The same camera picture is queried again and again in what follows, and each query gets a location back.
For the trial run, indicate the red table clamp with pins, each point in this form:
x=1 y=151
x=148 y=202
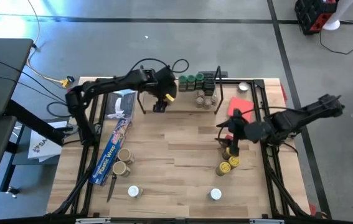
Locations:
x=284 y=92
x=312 y=209

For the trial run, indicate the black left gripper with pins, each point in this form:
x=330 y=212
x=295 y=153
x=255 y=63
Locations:
x=167 y=81

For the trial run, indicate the Yellowstone waterfall book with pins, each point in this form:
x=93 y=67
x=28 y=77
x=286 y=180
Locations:
x=121 y=105

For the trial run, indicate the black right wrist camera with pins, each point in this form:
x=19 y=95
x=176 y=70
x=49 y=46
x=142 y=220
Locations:
x=237 y=113

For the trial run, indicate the red lid smoked paprika tin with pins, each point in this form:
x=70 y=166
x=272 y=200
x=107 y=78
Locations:
x=228 y=137

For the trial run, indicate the black and red crate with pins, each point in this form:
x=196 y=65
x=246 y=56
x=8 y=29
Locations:
x=311 y=15

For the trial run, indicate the dark grey mounting plate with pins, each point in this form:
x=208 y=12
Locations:
x=208 y=74

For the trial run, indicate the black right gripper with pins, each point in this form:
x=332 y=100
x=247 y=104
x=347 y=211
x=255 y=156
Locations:
x=237 y=129

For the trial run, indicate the yellow gripper tag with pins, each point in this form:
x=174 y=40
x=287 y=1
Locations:
x=170 y=97

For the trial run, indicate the blue plastic wrap box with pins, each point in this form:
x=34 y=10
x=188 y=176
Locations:
x=107 y=158

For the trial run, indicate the small round silver tin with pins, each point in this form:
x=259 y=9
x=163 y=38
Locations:
x=243 y=87

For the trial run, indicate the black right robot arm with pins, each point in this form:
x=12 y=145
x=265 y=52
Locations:
x=297 y=118

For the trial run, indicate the dark green black pepper tin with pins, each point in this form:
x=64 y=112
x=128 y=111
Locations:
x=209 y=82
x=209 y=91

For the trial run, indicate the red square paper pad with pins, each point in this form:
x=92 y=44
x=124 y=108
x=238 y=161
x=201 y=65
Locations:
x=246 y=102

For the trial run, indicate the metal caster wheel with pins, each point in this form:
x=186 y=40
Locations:
x=12 y=191

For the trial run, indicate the white stand base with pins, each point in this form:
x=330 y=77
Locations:
x=332 y=24

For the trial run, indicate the yellow lid chili onion can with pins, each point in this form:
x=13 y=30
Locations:
x=234 y=161
x=226 y=154
x=224 y=167

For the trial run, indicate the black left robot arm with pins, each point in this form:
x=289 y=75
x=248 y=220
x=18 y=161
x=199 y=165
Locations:
x=111 y=85

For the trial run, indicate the white lid spice jar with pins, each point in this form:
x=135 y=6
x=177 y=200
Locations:
x=133 y=191
x=215 y=193

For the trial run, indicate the black aluminium rig frame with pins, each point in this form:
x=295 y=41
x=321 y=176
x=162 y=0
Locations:
x=260 y=83

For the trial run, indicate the dark grey desk top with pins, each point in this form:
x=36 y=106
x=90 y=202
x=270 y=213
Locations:
x=2 y=74

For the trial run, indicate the white paper bag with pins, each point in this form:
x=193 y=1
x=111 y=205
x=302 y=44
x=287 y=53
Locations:
x=42 y=146

